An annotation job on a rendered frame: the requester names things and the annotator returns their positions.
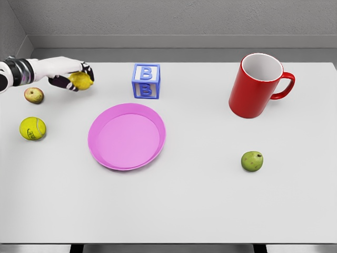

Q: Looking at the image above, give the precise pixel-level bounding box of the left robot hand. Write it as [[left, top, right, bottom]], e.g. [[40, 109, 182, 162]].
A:
[[37, 56, 95, 92]]

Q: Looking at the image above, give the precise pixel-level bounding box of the yellow lemon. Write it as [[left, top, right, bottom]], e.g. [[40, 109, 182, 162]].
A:
[[68, 71, 94, 91]]

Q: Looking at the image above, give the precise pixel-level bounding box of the pink plate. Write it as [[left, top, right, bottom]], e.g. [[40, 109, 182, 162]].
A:
[[87, 103, 167, 171]]

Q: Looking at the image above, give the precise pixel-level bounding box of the red-yellow apple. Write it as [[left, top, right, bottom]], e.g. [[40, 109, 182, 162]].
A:
[[24, 87, 44, 104]]

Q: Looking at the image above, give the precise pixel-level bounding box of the yellow tennis ball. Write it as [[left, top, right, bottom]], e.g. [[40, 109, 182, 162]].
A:
[[19, 116, 47, 141]]

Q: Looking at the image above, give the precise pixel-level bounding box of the blue letter block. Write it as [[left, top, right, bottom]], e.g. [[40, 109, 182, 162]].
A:
[[131, 63, 161, 100]]

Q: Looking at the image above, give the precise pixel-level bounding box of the red mug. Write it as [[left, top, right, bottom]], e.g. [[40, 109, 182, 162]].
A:
[[228, 53, 296, 119]]

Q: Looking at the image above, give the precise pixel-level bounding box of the green pear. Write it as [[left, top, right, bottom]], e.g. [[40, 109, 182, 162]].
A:
[[241, 151, 264, 172]]

